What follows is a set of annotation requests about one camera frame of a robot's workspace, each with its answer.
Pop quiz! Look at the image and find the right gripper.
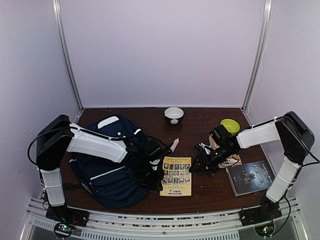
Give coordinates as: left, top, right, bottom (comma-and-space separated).
189, 146, 234, 176

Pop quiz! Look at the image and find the yellow paperback book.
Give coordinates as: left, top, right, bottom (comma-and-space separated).
159, 156, 192, 197

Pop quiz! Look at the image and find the navy blue student backpack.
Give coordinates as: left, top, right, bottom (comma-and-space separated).
66, 114, 154, 209

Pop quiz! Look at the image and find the dark Wuthering Heights book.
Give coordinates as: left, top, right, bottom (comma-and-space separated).
226, 161, 274, 197

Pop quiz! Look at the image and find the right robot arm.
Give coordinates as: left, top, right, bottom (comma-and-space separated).
189, 111, 315, 221

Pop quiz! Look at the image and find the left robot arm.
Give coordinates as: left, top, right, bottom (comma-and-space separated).
33, 114, 170, 222

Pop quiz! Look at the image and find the small pink glue bottle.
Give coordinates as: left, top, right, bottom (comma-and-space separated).
169, 138, 180, 153

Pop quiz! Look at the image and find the orange cartoon paperback book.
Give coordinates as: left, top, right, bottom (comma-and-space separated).
208, 135, 243, 169

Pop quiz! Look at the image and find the lime green bowl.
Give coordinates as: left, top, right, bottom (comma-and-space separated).
220, 118, 240, 135

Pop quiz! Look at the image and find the black and white bowl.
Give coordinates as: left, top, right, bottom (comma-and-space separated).
164, 107, 185, 125

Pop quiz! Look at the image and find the front aluminium rail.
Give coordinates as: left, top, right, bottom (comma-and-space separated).
18, 197, 311, 240

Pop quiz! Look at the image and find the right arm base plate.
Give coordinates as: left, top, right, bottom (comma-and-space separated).
239, 206, 282, 227

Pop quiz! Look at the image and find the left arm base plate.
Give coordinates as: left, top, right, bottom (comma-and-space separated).
45, 208, 90, 227

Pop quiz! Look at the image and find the right aluminium frame post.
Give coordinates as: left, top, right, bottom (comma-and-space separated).
242, 0, 274, 114

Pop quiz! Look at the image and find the aluminium frame post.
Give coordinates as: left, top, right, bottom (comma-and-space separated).
52, 0, 84, 112
242, 0, 274, 114

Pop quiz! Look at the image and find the left aluminium frame post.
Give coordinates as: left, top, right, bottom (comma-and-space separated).
52, 0, 84, 112

